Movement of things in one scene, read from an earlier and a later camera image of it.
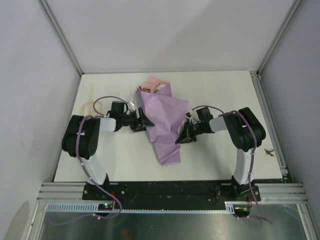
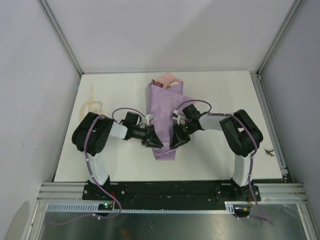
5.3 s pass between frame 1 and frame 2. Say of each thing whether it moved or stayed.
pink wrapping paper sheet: moved
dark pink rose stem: moved
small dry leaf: stayed
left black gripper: moved
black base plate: stayed
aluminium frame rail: stayed
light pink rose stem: moved
